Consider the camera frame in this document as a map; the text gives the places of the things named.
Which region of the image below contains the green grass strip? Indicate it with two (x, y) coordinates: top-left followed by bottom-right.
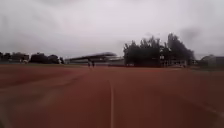
(0, 62), (88, 67)

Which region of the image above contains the flat-roofed grandstand building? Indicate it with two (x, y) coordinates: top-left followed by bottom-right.
(64, 51), (126, 66)

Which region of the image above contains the row of low dark trees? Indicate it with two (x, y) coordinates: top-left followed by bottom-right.
(0, 51), (65, 65)

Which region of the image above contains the clump of tall dark trees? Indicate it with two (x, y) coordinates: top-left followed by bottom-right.
(122, 32), (196, 68)

